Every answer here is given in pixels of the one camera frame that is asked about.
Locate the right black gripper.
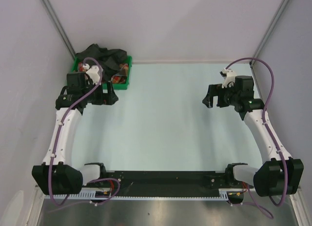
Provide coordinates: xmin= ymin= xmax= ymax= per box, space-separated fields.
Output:
xmin=202 ymin=82 xmax=240 ymax=108

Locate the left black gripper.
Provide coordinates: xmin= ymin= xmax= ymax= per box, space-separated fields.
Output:
xmin=81 ymin=80 xmax=117 ymax=105

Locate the black pinstripe long sleeve shirt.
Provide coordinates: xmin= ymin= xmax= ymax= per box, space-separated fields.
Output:
xmin=76 ymin=44 xmax=127 ymax=78

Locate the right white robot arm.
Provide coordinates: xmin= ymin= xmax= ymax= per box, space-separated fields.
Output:
xmin=202 ymin=76 xmax=304 ymax=197

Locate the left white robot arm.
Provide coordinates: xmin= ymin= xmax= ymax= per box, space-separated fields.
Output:
xmin=32 ymin=68 xmax=118 ymax=195

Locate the plaid long sleeve shirt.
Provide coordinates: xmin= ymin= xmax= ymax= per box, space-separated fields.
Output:
xmin=76 ymin=62 xmax=130 ymax=84

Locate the green plastic bin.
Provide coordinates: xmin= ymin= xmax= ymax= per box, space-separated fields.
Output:
xmin=71 ymin=56 xmax=132 ymax=90

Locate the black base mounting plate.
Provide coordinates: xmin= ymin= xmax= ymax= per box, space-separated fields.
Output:
xmin=103 ymin=171 xmax=243 ymax=198

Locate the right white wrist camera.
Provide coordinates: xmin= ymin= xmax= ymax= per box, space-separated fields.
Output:
xmin=220 ymin=68 xmax=237 ymax=88

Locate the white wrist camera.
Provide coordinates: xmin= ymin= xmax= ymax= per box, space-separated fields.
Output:
xmin=86 ymin=65 xmax=100 ymax=84
xmin=220 ymin=68 xmax=237 ymax=88

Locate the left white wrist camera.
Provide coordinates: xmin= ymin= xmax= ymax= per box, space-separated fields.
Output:
xmin=86 ymin=65 xmax=100 ymax=84

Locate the white slotted cable duct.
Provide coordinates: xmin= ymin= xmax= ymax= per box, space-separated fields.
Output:
xmin=52 ymin=188 xmax=244 ymax=200

